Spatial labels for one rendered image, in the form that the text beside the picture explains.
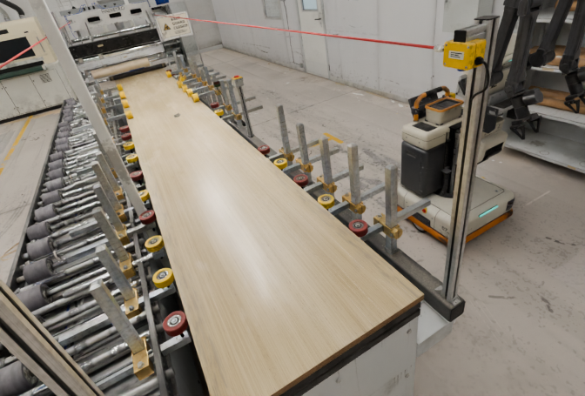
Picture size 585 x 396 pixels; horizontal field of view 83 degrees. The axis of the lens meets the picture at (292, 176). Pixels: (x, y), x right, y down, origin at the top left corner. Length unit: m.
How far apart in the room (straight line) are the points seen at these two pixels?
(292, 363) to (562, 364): 1.57
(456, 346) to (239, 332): 1.36
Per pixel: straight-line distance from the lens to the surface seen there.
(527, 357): 2.30
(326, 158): 1.78
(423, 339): 1.48
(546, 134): 4.10
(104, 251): 1.43
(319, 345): 1.13
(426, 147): 2.43
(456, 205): 1.18
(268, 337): 1.17
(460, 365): 2.18
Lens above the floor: 1.86
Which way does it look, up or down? 31 degrees down
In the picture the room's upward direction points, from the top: 11 degrees counter-clockwise
